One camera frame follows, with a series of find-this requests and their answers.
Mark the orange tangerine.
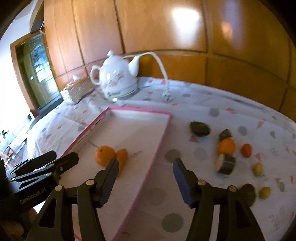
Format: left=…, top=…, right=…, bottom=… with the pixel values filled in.
left=217, top=138, right=236, bottom=156

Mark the pink white shallow box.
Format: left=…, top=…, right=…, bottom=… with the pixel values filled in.
left=41, top=106, right=172, bottom=241

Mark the beige round fruit far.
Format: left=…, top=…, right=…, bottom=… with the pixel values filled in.
left=252, top=162, right=264, bottom=177

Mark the orange carrot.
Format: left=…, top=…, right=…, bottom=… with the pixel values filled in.
left=115, top=149, right=128, bottom=177

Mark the brown cut wedge piece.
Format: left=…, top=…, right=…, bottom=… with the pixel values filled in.
left=219, top=129, right=232, bottom=142

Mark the orange mandarin with stem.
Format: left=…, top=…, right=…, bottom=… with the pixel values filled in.
left=89, top=142, right=116, bottom=168

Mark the dark oval fruit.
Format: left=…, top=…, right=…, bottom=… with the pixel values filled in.
left=190, top=121, right=211, bottom=137

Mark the red tomato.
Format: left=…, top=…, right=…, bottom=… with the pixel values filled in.
left=240, top=144, right=252, bottom=158

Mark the dark cut cylinder vegetable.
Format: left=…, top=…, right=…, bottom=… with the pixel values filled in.
left=215, top=154, right=236, bottom=175

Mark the white patterned tablecloth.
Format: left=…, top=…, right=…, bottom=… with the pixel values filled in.
left=28, top=78, right=295, bottom=240

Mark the wooden panel cabinet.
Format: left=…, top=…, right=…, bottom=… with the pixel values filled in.
left=43, top=1, right=295, bottom=119

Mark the beige round fruit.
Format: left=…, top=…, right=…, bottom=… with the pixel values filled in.
left=258, top=186, right=271, bottom=200
left=252, top=162, right=264, bottom=177

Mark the beige round fruit near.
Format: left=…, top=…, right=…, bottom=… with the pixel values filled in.
left=258, top=186, right=271, bottom=200

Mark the white ceramic electric kettle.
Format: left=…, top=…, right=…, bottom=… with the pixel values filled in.
left=90, top=50, right=142, bottom=103

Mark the glass tissue box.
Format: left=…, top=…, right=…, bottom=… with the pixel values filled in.
left=60, top=75, right=94, bottom=105

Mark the large dark round fruit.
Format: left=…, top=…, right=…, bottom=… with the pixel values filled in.
left=239, top=183, right=256, bottom=207

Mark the wooden framed glass door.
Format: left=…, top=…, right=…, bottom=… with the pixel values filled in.
left=10, top=32, right=61, bottom=115

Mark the white power cord with plug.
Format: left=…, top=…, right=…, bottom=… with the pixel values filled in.
left=122, top=51, right=173, bottom=103

